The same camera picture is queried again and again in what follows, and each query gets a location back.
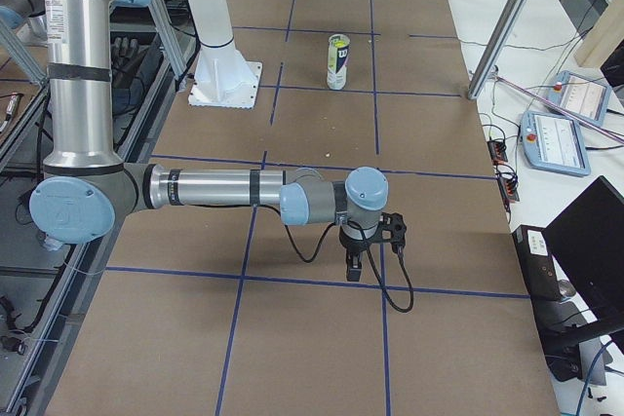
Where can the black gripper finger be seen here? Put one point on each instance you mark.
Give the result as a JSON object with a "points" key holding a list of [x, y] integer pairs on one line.
{"points": [[349, 268], [356, 267]]}

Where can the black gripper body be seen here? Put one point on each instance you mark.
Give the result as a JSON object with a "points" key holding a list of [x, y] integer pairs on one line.
{"points": [[352, 244]]}

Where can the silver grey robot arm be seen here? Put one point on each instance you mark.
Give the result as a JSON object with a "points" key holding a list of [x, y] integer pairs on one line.
{"points": [[87, 187]]}

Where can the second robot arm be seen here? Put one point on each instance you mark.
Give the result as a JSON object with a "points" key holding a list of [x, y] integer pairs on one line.
{"points": [[16, 13]]}

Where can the clear tennis ball can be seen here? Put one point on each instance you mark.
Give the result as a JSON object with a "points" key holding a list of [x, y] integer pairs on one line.
{"points": [[338, 56]]}

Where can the blue tape strip lengthwise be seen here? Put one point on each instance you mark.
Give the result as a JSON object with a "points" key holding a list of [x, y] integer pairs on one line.
{"points": [[380, 248]]}

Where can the orange black connector board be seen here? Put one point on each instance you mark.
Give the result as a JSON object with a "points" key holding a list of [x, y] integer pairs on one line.
{"points": [[497, 151]]}

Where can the black computer box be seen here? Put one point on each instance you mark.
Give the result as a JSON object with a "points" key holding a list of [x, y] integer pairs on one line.
{"points": [[536, 262]]}

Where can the near teach pendant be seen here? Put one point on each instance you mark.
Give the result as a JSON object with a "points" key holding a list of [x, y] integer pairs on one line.
{"points": [[554, 143]]}

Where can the teach pendant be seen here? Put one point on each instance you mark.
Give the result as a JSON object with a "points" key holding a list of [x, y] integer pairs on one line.
{"points": [[580, 95], [554, 143]]}

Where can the black monitor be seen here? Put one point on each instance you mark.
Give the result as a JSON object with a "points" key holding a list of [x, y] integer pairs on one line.
{"points": [[586, 239]]}

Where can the blue tape strip crosswise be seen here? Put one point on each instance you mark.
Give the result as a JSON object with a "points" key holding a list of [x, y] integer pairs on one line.
{"points": [[276, 280]]}

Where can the far teach pendant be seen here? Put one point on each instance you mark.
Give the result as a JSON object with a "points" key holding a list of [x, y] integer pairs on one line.
{"points": [[580, 95]]}

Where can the wooden board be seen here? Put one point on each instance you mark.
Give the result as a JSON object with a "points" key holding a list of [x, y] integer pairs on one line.
{"points": [[603, 39]]}

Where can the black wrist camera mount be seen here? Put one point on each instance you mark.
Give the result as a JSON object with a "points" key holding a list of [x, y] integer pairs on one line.
{"points": [[392, 231]]}

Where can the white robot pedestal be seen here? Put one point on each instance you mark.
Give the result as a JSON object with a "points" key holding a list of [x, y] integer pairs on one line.
{"points": [[222, 77]]}

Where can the aluminium frame post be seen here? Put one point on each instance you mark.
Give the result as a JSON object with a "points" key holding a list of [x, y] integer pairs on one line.
{"points": [[494, 47]]}

